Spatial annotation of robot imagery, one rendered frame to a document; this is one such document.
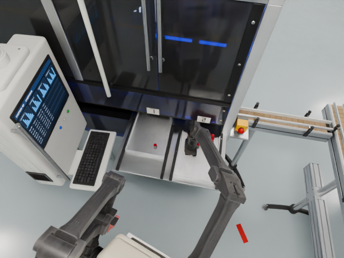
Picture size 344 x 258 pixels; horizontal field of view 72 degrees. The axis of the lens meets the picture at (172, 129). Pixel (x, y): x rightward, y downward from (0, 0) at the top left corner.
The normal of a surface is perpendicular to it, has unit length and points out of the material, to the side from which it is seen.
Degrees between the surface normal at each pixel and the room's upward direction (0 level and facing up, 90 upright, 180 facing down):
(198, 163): 0
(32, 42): 0
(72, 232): 41
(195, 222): 0
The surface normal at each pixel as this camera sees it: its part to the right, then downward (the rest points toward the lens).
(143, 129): 0.02, -0.55
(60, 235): -0.16, 0.26
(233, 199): 0.24, 0.27
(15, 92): 0.99, 0.11
